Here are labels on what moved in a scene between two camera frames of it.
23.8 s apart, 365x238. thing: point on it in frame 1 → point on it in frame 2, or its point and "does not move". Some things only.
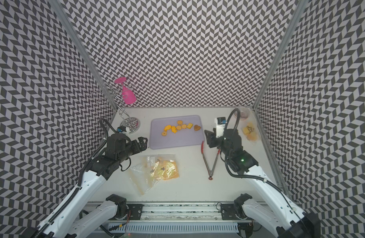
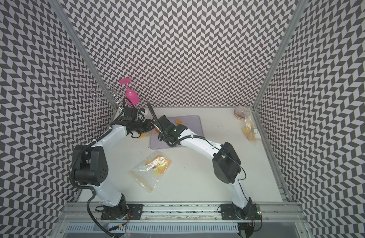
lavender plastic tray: x=184 y=137 does not move
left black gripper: x=143 y=146 → x=148 y=123
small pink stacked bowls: x=244 y=112 does not move
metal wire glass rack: x=115 y=95 does not move
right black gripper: x=211 y=138 → x=162 y=136
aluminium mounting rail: x=181 y=213 does not move
